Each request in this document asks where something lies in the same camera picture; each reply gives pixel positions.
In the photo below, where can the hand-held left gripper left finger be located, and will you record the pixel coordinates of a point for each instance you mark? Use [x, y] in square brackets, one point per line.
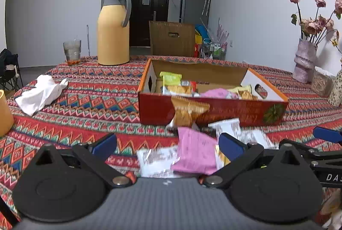
[105, 143]

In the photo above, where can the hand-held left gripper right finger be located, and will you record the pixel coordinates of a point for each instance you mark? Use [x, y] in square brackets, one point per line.
[231, 145]

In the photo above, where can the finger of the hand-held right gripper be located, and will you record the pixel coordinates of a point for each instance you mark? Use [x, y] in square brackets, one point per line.
[303, 148]
[327, 134]

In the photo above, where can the red cardboard box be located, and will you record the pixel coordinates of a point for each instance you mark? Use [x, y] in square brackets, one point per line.
[240, 112]

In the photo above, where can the large pink snack packet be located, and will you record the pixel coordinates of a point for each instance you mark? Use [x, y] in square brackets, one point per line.
[196, 149]

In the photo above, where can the light green snack packet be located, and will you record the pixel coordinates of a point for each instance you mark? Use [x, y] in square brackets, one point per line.
[171, 79]

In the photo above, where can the white snack packet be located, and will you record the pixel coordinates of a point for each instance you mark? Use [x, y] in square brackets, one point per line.
[229, 125]
[256, 137]
[157, 160]

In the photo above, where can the patterned red tablecloth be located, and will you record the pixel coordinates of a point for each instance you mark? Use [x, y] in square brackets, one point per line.
[93, 107]

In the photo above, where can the textured storage container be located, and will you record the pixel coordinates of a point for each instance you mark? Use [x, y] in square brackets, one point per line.
[322, 83]

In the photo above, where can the small pink snack packet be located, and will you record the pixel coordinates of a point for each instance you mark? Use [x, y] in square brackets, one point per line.
[216, 93]

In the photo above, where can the golden biscuit packet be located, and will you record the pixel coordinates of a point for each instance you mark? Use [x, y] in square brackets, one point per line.
[187, 112]

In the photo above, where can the small red snack packet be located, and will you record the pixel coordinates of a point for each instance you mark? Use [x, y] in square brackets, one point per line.
[193, 85]

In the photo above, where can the pink textured vase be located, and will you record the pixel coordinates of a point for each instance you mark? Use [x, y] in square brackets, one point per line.
[304, 61]

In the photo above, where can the orange biscuit packet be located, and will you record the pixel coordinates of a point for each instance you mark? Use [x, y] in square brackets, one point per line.
[178, 90]

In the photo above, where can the crumpled white tissue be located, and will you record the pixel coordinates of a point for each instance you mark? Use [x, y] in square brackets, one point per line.
[40, 93]

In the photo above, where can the glass cup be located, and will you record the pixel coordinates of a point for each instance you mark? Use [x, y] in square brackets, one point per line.
[72, 52]

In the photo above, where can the white stick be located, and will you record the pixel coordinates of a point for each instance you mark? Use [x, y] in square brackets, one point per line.
[88, 40]

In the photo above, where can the orange cup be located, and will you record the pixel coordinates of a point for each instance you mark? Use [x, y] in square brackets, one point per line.
[4, 115]

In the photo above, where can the yellow thermos jug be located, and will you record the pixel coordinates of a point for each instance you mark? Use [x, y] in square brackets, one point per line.
[112, 37]

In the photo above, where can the dried pink flowers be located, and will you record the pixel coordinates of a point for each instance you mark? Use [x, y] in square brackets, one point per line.
[310, 27]

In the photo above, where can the yellow plastic container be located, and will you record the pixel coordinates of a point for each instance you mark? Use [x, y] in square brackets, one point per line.
[198, 39]

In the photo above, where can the pale purple dried grass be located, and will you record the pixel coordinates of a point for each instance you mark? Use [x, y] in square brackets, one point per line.
[223, 32]

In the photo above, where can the blue plastic container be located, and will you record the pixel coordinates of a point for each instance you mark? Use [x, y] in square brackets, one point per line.
[201, 31]

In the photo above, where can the black folding chair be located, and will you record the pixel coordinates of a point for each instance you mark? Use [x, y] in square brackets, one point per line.
[9, 67]

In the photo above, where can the dark door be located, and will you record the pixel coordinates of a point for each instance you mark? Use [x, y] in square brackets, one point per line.
[139, 19]

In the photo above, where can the grey refrigerator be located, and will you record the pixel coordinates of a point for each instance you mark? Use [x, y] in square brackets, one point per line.
[193, 8]

